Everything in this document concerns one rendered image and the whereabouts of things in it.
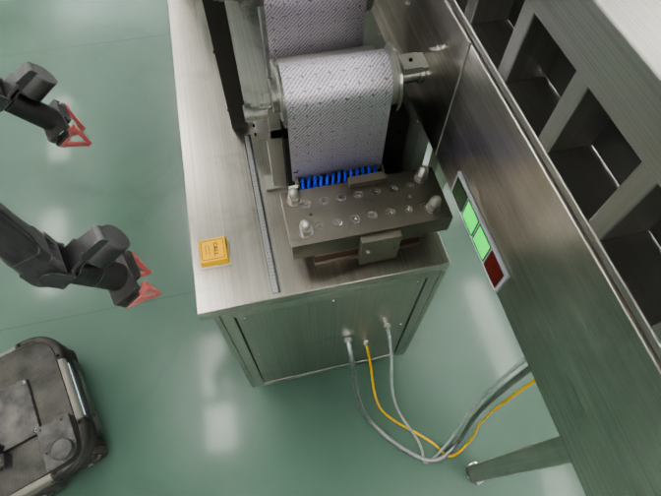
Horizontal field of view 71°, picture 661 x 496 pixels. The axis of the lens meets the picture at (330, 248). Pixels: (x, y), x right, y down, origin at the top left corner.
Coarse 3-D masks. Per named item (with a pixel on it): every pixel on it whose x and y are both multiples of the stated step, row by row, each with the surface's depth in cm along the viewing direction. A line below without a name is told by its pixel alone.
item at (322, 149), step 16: (304, 128) 104; (320, 128) 105; (336, 128) 106; (352, 128) 107; (368, 128) 109; (384, 128) 110; (304, 144) 108; (320, 144) 110; (336, 144) 111; (352, 144) 112; (368, 144) 113; (384, 144) 115; (304, 160) 113; (320, 160) 115; (336, 160) 116; (352, 160) 118; (368, 160) 119; (304, 176) 119
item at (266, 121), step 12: (264, 96) 108; (252, 108) 109; (264, 120) 114; (276, 120) 110; (264, 132) 112; (276, 132) 113; (276, 144) 118; (276, 156) 122; (276, 168) 126; (276, 180) 130
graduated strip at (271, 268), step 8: (248, 136) 143; (248, 144) 141; (248, 152) 139; (248, 160) 138; (256, 168) 136; (256, 176) 135; (256, 184) 134; (256, 192) 132; (256, 200) 131; (264, 208) 130; (264, 216) 128; (264, 224) 127; (264, 232) 125; (264, 240) 124; (264, 248) 123; (272, 256) 122; (272, 264) 121; (272, 272) 120; (272, 280) 118; (272, 288) 117
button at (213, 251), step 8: (208, 240) 121; (216, 240) 121; (224, 240) 121; (200, 248) 120; (208, 248) 120; (216, 248) 120; (224, 248) 120; (200, 256) 119; (208, 256) 119; (216, 256) 119; (224, 256) 119; (208, 264) 119; (216, 264) 120
